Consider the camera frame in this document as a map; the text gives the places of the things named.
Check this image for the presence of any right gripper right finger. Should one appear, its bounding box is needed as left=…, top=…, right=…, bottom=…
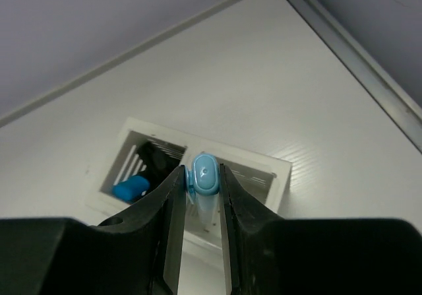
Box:
left=220, top=165, right=421, bottom=294

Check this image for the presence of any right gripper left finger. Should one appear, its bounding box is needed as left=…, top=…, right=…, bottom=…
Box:
left=1, top=167, right=186, bottom=294

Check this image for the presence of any blue black highlighter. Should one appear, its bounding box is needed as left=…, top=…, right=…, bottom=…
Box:
left=111, top=142, right=179, bottom=203

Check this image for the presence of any blue pastel marker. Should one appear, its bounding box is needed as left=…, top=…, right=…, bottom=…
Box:
left=185, top=153, right=220, bottom=226

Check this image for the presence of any white two-slot pen holder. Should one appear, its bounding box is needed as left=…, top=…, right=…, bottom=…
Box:
left=88, top=118, right=291, bottom=268

